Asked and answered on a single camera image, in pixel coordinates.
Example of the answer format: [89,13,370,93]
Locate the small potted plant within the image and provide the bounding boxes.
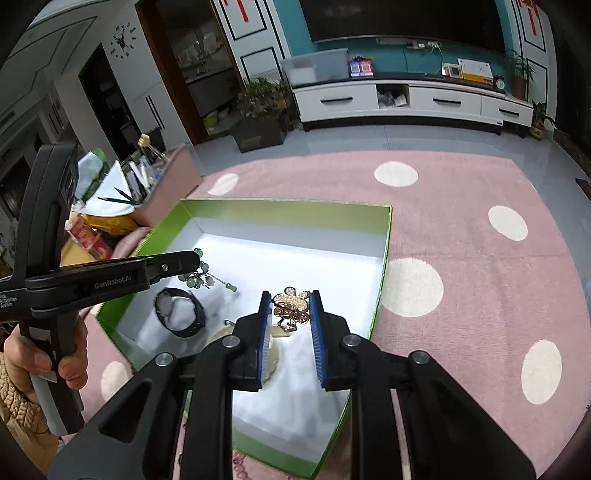
[528,100,556,140]

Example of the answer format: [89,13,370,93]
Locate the black wall clock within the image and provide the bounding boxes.
[109,23,137,59]

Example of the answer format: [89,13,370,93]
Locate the black television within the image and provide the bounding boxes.
[299,0,507,54]

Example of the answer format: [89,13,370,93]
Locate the green jewelry box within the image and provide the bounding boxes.
[95,198,393,479]

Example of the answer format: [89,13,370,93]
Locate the white and yellow box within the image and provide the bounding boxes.
[457,58,494,84]

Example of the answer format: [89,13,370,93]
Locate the clear plastic storage box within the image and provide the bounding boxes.
[280,48,350,86]

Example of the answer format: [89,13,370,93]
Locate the bushy plant in dark planter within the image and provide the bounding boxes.
[230,77,293,153]

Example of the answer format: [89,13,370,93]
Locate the yellow bag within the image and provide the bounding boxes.
[87,213,140,237]

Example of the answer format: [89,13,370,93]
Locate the white television cabinet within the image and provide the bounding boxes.
[292,76,534,137]

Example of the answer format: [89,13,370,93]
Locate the red snack packets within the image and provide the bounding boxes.
[68,214,114,260]

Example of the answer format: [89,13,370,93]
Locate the pink storage bin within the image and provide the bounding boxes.
[108,143,204,228]

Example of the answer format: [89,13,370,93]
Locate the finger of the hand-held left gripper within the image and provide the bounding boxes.
[25,250,204,320]

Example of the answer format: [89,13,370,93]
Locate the person's left forearm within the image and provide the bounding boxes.
[0,354,62,463]

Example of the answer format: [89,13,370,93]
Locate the tall potted plant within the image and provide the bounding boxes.
[505,48,537,102]

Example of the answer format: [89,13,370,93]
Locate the green and white packet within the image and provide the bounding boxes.
[76,147,110,202]

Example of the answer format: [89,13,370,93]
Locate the person's left hand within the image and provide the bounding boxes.
[4,318,89,407]

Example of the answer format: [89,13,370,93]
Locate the white paper sheet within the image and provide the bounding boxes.
[76,161,137,218]

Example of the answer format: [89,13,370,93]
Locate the dark pencils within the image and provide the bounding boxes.
[97,186,136,205]

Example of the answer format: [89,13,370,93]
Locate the red hanging decoration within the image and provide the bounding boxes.
[516,0,539,36]

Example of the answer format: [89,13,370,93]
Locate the black wristwatch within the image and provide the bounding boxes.
[154,287,208,338]

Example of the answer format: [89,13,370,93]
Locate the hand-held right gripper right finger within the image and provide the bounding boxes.
[308,290,539,480]

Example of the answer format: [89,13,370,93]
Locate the pink dotted rug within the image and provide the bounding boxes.
[85,150,583,480]

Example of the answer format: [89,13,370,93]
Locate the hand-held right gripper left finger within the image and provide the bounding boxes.
[46,290,273,480]

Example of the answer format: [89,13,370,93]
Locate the silver bangle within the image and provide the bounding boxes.
[259,337,282,387]

